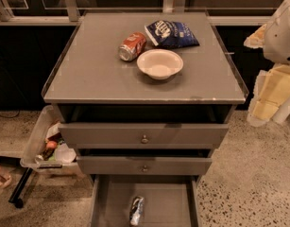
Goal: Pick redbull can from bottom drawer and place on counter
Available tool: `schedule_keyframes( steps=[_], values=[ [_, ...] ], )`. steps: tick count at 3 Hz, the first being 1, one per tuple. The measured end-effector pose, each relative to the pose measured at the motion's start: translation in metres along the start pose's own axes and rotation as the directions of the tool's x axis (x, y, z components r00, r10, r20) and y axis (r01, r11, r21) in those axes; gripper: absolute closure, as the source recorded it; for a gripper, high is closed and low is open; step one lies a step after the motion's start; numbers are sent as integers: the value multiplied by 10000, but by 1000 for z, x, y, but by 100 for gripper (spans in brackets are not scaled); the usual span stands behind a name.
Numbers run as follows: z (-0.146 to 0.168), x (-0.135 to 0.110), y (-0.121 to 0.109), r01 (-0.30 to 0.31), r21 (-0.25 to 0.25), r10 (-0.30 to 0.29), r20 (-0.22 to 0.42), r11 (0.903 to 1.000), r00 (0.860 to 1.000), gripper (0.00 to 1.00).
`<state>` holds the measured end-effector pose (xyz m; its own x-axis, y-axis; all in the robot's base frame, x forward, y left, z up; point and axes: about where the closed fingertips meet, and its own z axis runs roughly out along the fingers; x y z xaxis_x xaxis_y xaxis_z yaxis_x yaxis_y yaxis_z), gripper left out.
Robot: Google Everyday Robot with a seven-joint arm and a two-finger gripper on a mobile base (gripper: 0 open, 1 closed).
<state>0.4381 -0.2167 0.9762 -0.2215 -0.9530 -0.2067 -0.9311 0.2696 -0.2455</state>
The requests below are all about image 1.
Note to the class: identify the white paper bowl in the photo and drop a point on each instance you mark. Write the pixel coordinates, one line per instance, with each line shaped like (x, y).
(160, 64)

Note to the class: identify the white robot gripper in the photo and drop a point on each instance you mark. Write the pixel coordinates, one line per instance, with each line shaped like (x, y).
(281, 38)

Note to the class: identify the red soda can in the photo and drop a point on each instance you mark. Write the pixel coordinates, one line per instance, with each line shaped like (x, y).
(132, 46)

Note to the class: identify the black wheeled stand leg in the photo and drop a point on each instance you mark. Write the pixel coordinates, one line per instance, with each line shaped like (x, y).
(15, 196)

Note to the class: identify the grey drawer cabinet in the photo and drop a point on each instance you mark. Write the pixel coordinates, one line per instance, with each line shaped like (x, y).
(91, 71)

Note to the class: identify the silver blue redbull can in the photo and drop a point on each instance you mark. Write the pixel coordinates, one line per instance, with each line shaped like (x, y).
(136, 210)

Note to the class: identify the blue chip bag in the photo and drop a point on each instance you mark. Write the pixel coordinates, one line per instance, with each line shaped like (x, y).
(168, 34)

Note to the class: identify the grey top drawer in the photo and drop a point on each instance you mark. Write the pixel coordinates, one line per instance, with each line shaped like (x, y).
(144, 126)

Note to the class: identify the grey middle drawer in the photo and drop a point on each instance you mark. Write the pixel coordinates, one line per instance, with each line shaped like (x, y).
(144, 161)

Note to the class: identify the white cup in bin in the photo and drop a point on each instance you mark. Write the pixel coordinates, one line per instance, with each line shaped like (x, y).
(65, 154)

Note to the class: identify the white pillar leg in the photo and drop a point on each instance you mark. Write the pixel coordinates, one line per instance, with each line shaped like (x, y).
(282, 113)

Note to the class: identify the grey drawer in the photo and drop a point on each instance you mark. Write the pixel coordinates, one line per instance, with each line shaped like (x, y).
(144, 161)
(144, 126)
(170, 201)

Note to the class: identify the grey bottom drawer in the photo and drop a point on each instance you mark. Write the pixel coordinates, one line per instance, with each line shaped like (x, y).
(170, 201)

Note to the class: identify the red apple in bin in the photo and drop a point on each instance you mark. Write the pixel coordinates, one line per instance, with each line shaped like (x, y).
(51, 144)

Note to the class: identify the clear plastic bin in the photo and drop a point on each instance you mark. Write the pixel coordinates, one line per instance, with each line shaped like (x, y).
(36, 144)

